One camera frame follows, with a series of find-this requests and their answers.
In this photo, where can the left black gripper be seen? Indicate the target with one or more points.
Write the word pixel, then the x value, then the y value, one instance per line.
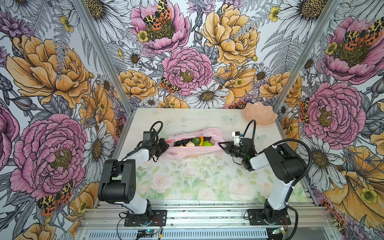
pixel 164 147

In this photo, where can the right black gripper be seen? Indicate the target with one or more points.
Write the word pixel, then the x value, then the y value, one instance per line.
pixel 230 144

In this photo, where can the pink plastic bag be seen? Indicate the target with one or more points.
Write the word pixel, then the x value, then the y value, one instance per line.
pixel 212 135

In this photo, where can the pink flower-shaped bowl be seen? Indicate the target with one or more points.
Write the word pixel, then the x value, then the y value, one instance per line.
pixel 263 115

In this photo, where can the green fake lime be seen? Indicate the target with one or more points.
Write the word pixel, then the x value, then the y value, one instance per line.
pixel 196 141

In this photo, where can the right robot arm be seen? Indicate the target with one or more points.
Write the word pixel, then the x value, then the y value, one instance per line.
pixel 288 169

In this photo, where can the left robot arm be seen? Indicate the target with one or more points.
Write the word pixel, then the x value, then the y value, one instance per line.
pixel 118 179

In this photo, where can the dark fake grapes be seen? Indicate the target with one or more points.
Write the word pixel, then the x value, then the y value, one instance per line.
pixel 182 142

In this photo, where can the beige fake garlic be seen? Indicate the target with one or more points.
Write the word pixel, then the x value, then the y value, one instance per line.
pixel 190 144

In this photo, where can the bright green fake fruit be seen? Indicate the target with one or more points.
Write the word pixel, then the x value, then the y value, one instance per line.
pixel 207 144

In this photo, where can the green circuit board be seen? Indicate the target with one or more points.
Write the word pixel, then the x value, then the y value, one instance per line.
pixel 148 234

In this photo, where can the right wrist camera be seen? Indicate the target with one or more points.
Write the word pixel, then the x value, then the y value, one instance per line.
pixel 238 137

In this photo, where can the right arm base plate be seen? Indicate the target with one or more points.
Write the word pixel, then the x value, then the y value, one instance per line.
pixel 268 217

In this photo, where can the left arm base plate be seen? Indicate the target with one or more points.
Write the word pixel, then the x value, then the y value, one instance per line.
pixel 153 218

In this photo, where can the aluminium rail frame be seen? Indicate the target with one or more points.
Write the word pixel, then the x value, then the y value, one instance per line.
pixel 313 223

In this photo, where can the white vented cable duct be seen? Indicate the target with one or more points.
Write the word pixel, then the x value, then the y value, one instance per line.
pixel 184 234

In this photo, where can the left aluminium corner post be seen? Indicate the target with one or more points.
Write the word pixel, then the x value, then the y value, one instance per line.
pixel 93 34

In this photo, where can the aluminium corner post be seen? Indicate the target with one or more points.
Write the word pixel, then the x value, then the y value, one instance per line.
pixel 322 23
pixel 93 34

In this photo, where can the right aluminium corner post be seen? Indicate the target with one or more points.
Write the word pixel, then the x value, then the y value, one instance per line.
pixel 322 23

